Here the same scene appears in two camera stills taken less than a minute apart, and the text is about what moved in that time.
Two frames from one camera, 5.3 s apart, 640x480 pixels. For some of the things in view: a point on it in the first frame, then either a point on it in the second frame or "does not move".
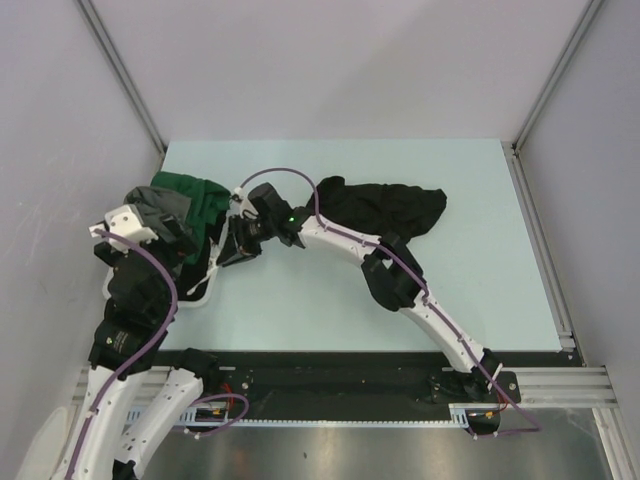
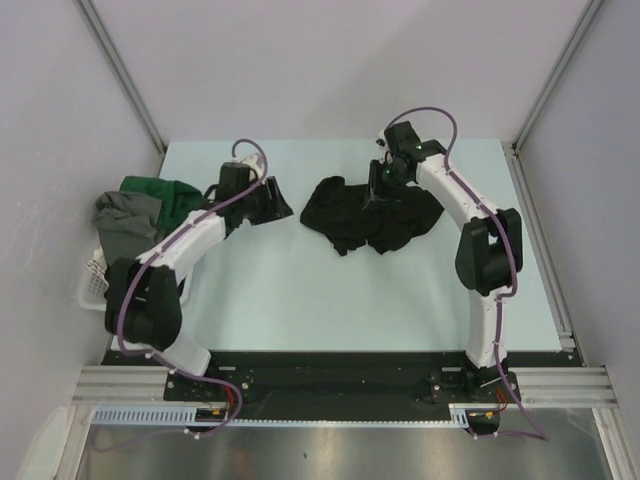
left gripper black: [106, 251] to [276, 208]
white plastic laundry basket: [206, 298] to [95, 281]
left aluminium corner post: [126, 76] does not move
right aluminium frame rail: [544, 254] does not move
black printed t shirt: [379, 208] does not move
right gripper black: [239, 245] to [374, 190]
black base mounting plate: [355, 385] does not move
